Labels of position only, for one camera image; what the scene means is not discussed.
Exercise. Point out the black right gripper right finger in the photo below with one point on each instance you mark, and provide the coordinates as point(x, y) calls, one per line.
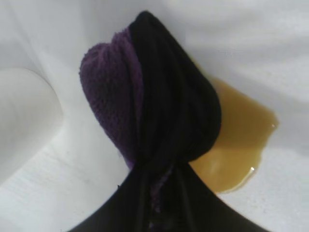
point(207, 212)

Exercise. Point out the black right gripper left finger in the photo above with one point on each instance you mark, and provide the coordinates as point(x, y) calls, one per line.
point(116, 212)

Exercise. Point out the purple and black cloth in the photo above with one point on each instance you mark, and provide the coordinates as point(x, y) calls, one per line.
point(169, 96)

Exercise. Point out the white paper cup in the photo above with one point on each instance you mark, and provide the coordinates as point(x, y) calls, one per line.
point(26, 125)

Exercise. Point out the brown liquid spill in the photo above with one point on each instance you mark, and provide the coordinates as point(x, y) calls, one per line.
point(241, 135)

